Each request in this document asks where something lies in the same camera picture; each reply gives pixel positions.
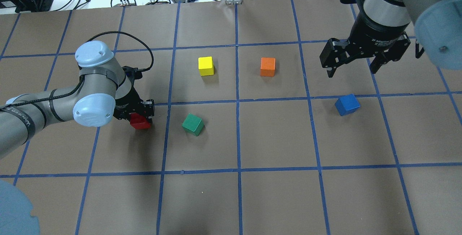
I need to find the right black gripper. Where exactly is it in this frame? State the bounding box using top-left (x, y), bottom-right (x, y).
top-left (319, 13), bottom-right (411, 78)

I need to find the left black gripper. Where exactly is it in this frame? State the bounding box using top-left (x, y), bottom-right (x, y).
top-left (114, 66), bottom-right (155, 123)

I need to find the red wooden block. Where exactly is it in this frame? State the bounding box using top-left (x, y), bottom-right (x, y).
top-left (129, 113), bottom-right (152, 130)

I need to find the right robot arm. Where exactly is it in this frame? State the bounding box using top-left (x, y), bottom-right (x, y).
top-left (319, 0), bottom-right (462, 78)

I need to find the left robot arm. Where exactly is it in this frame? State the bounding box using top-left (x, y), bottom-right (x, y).
top-left (0, 40), bottom-right (155, 158)

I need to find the green wooden block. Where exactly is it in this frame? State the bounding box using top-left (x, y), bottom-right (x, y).
top-left (182, 113), bottom-right (205, 136)

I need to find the blue wooden block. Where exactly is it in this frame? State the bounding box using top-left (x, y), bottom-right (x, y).
top-left (335, 94), bottom-right (361, 116)

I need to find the yellow wooden block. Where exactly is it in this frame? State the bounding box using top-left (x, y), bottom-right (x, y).
top-left (198, 56), bottom-right (215, 77)

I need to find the orange wooden block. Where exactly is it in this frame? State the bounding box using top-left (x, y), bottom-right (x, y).
top-left (260, 57), bottom-right (276, 77)

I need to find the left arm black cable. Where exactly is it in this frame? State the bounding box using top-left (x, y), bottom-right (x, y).
top-left (0, 31), bottom-right (154, 107)

